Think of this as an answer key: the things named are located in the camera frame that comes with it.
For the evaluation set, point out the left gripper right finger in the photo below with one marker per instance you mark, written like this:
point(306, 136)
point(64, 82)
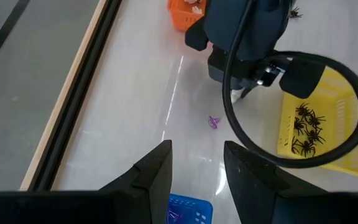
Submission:
point(247, 180)

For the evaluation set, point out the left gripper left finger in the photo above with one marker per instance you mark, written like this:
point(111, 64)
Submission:
point(157, 177)

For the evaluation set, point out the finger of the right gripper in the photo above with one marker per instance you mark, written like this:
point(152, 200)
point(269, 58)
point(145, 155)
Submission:
point(248, 91)

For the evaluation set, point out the purple plastic cone toy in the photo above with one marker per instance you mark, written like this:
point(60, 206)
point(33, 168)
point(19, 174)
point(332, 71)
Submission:
point(213, 122)
point(174, 216)

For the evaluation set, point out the small white skeleton figure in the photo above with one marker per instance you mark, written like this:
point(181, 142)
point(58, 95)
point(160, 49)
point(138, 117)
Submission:
point(197, 10)
point(193, 1)

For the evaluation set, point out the yellow plastic basket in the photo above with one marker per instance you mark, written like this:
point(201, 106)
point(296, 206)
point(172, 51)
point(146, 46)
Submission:
point(343, 105)

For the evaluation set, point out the blue plastic basket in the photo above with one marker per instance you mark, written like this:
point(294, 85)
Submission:
point(197, 211)

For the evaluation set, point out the orange plastic basket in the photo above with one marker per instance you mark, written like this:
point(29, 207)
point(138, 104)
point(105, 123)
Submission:
point(182, 15)

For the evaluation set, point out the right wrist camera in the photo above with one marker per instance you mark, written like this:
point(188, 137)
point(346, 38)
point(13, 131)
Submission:
point(267, 76)

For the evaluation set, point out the black aluminium table frame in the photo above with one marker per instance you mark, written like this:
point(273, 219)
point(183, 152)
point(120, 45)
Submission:
point(84, 77)

